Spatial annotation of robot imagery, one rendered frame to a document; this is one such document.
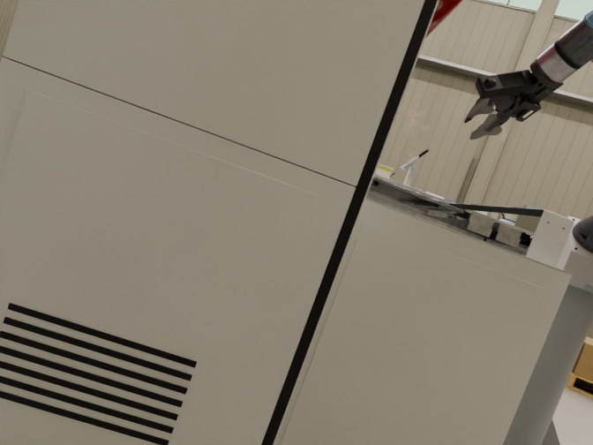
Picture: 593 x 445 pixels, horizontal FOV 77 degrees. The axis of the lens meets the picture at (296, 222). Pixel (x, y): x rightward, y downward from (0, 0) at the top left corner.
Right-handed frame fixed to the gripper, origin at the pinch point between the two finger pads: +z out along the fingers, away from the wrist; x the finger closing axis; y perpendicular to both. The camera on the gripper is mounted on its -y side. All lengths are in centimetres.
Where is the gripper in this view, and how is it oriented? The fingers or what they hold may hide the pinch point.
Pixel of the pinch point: (469, 126)
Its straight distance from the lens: 109.9
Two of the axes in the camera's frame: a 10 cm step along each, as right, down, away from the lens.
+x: -0.7, -9.0, 4.4
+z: -4.0, 4.3, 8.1
